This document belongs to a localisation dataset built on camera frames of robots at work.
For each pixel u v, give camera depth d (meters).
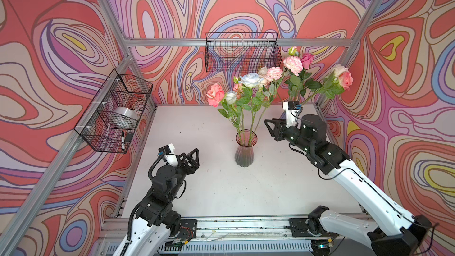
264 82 0.70
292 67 0.62
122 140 0.72
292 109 0.58
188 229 0.73
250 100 0.72
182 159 0.73
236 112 0.73
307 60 0.73
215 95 0.62
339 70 0.77
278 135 0.60
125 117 0.70
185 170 0.64
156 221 0.50
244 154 0.96
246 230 0.75
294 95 0.88
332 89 0.80
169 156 0.62
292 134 0.58
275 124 0.62
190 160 0.64
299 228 0.73
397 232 0.38
